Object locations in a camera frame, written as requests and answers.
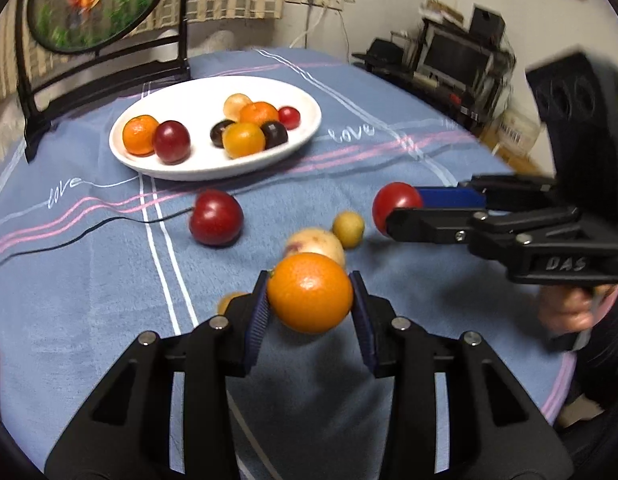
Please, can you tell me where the pale red-spotted peach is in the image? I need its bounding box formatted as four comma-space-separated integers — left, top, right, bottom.
284, 227, 346, 268

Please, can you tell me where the round goldfish embroidery screen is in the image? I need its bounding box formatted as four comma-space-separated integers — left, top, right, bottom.
16, 0, 190, 163

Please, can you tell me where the blue plaid tablecloth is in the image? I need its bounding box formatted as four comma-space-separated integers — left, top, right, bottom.
0, 47, 577, 480

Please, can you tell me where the white oval plate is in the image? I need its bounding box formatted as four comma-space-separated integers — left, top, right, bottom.
109, 76, 322, 182

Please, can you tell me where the computer monitor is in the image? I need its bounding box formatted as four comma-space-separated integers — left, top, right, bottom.
423, 24, 496, 92

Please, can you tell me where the white power cable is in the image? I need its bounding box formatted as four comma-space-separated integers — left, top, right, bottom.
289, 7, 350, 63

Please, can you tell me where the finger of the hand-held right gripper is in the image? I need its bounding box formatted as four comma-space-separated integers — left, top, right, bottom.
386, 205, 582, 257
414, 175, 560, 214

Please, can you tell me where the yellow-orange citrus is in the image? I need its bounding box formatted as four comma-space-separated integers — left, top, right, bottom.
222, 122, 266, 159

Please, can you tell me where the thin black cable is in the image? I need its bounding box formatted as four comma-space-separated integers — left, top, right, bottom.
0, 206, 196, 262

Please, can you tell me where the smooth orange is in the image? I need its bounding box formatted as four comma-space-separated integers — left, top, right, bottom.
266, 252, 354, 335

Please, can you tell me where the pale yellow apricot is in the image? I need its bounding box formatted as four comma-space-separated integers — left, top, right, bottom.
223, 93, 253, 121

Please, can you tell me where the black speaker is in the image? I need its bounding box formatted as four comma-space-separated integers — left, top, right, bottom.
470, 5, 506, 47

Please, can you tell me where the black computer desk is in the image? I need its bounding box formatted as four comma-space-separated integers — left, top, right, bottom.
353, 50, 514, 128

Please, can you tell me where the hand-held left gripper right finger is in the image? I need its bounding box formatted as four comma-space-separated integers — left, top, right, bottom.
349, 271, 574, 480

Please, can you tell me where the small red tomato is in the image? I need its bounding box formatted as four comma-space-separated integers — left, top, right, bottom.
372, 182, 424, 237
277, 105, 302, 130

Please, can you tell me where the small yellow-green longan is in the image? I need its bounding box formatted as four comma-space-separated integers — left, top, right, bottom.
332, 211, 366, 249

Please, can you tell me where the red plum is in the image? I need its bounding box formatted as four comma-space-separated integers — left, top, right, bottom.
189, 190, 244, 246
153, 120, 192, 165

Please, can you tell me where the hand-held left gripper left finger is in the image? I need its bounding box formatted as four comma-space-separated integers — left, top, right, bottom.
44, 270, 270, 480

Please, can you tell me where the dark purple plum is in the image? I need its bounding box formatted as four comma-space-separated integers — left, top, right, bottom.
210, 119, 237, 149
259, 120, 289, 150

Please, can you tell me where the white wall socket strip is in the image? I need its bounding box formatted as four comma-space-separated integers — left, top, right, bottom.
284, 0, 348, 12

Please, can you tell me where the black hat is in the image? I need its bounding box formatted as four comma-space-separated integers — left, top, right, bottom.
365, 39, 406, 60

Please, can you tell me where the person's right hand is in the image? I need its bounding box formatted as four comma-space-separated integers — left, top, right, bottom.
539, 282, 618, 335

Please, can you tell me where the orange tangerine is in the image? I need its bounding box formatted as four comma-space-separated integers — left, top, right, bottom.
122, 115, 160, 157
239, 101, 280, 126

